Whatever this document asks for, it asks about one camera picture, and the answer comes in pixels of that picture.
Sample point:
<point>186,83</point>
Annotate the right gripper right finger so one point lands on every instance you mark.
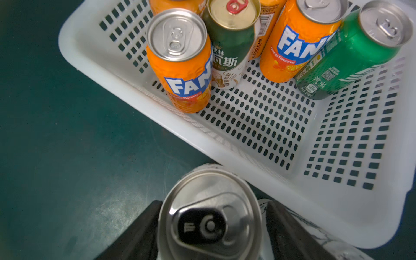
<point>289,240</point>

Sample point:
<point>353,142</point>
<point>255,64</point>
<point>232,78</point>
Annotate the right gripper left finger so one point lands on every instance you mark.
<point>139,240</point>

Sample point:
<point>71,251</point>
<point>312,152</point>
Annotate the white Monster can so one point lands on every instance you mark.
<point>210,214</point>
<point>336,247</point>

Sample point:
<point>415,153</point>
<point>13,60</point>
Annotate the white perforated plastic basket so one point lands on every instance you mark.
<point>345,163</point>

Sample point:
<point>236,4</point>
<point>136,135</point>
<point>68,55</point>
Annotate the orange Fanta can front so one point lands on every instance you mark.
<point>179,52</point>

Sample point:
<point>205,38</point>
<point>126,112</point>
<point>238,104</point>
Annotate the orange fanta can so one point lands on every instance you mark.
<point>179,52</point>
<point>302,30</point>

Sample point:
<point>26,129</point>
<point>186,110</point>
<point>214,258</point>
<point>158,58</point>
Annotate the orange soda can yellow band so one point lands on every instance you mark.
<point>196,6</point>

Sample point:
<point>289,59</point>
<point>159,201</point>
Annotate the orange Fanta can back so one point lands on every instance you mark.
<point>302,30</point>

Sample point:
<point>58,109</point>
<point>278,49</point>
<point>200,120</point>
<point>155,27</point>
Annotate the green gold-top can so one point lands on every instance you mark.
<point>233,28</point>

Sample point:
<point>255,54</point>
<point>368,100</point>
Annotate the orange soda can back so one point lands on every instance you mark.
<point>270,12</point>

